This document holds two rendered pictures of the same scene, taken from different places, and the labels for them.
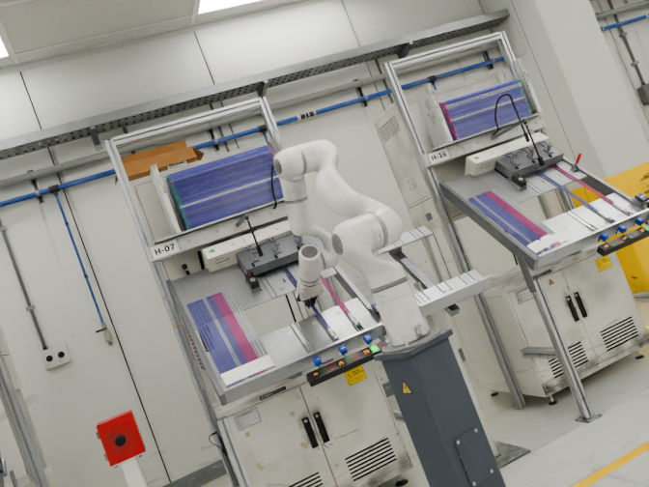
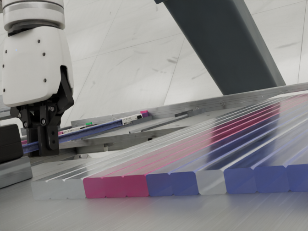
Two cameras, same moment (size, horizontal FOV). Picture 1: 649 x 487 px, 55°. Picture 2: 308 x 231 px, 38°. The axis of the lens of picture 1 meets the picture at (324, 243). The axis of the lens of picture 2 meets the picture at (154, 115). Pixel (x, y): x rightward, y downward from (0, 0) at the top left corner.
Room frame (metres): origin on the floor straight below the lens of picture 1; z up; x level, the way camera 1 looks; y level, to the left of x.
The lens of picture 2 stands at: (2.70, 0.68, 1.23)
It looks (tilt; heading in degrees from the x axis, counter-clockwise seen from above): 38 degrees down; 243
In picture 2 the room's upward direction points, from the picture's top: 40 degrees counter-clockwise
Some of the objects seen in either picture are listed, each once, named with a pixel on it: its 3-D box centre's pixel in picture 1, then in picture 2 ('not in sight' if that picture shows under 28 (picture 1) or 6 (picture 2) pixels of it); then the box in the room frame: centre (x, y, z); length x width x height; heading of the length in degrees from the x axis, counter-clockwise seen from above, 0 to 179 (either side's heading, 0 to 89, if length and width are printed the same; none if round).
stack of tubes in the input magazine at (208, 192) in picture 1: (228, 187); not in sight; (2.86, 0.32, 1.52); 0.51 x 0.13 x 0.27; 109
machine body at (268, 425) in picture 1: (303, 437); not in sight; (2.96, 0.42, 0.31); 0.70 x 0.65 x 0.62; 109
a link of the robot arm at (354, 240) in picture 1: (367, 253); not in sight; (1.91, -0.11, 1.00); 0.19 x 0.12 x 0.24; 115
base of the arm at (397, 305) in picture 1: (401, 314); not in sight; (1.93, -0.14, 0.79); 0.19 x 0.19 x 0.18
